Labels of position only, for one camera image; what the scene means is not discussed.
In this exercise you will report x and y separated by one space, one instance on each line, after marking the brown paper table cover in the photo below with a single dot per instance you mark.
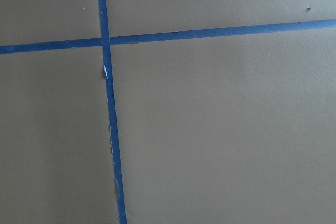
167 111

